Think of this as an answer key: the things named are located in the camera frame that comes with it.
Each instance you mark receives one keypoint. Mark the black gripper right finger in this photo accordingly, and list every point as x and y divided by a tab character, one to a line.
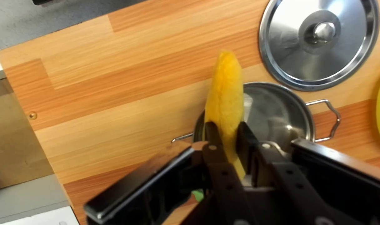
306	188

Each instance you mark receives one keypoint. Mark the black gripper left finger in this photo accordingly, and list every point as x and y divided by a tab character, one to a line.
222	183

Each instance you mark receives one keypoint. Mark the yellow banana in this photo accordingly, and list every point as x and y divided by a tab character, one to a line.
226	96

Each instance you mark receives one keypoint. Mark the wooden counter board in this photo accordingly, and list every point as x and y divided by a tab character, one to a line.
127	92

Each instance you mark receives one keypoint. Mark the small steel pot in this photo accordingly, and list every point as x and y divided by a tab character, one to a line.
277	113

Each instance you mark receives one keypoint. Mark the steel pot lid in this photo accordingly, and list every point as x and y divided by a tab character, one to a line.
319	42

